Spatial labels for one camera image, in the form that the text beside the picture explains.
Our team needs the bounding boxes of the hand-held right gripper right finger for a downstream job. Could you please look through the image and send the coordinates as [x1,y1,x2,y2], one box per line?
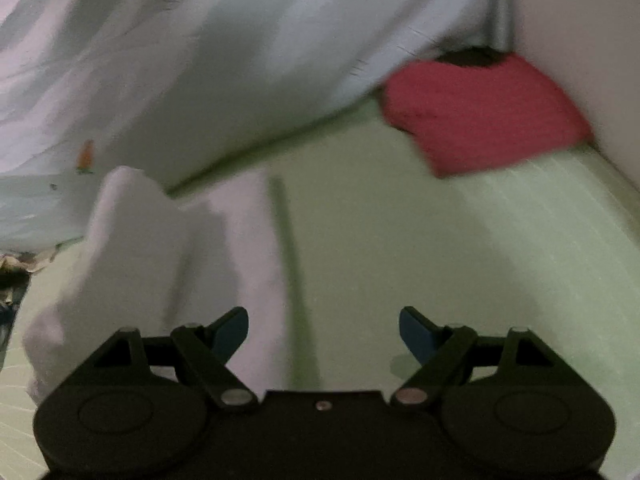
[390,306,568,407]

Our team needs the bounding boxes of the green checked bed sheet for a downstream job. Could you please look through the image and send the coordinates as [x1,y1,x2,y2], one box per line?
[0,95,640,480]

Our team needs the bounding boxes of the beige cloth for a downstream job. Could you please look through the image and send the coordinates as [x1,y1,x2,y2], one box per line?
[0,250,58,277]

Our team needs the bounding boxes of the blue jeans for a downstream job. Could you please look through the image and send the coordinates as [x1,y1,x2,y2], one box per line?
[0,274,31,358]

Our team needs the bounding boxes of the white shirt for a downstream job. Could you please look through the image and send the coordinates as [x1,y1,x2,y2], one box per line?
[22,165,296,406]

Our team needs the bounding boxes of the light blue patterned pillow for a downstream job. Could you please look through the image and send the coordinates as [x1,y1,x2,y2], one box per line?
[0,0,516,251]

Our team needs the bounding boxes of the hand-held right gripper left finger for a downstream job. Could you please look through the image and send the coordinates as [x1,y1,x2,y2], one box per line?
[92,306,258,413]

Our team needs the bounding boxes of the red garment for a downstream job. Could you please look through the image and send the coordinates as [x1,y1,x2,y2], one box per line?
[380,47,596,178]

